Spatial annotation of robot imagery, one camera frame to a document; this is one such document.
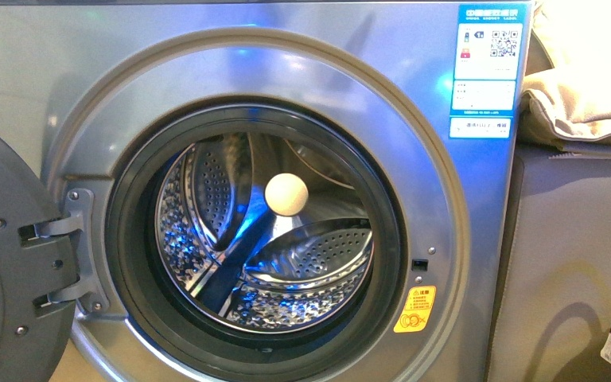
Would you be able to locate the grey front-load washing machine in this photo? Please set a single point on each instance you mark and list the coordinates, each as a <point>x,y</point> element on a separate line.
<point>155,127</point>

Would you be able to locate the washing machine door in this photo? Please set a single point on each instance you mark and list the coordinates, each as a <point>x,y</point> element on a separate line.
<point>33,336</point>

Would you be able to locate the cream round drum knob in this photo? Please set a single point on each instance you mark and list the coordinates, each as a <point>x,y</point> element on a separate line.
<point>286,194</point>

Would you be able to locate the orange warning sticker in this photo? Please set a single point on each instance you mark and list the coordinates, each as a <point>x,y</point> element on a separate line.
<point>416,312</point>

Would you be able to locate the blue energy label sticker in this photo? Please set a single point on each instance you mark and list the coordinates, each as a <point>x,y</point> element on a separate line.
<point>487,64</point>

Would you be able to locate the grey cabinet side panel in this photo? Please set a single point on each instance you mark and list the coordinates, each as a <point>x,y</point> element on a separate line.
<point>552,314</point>

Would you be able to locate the cream folded cloth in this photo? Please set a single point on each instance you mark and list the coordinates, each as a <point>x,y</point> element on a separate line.
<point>566,94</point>

